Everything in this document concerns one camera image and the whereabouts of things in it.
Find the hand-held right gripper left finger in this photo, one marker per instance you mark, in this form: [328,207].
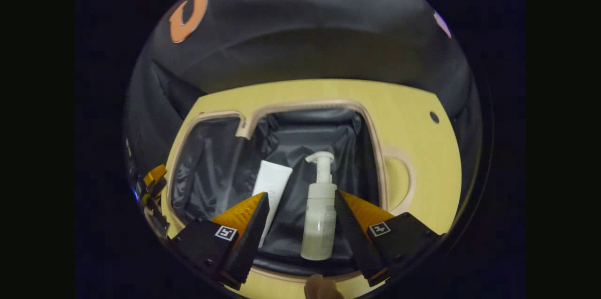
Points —
[251,242]

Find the black backdrop cloth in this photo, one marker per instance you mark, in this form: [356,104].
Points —
[305,41]

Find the white pump bottle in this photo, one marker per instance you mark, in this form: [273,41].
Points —
[319,224]

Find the beige suitcase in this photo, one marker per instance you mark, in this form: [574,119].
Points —
[300,134]

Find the white squeeze tube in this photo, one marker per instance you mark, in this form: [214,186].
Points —
[273,181]

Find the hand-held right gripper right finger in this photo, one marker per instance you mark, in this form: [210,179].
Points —
[352,242]

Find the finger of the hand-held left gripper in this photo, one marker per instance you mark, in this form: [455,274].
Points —
[156,178]
[158,221]

